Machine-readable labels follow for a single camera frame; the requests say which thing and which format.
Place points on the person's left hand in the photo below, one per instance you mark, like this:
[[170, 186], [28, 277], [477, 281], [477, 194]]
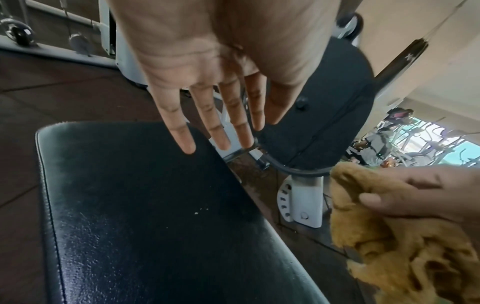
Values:
[[210, 38]]

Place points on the person's right hand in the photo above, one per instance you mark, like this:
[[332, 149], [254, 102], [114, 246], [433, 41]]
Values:
[[442, 196]]

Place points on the brown cleaning cloth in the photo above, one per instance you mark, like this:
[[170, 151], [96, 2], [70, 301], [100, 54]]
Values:
[[393, 261]]

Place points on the black bench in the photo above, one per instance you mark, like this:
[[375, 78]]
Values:
[[150, 222]]

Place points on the white machine frame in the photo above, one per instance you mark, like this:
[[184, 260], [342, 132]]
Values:
[[322, 118]]

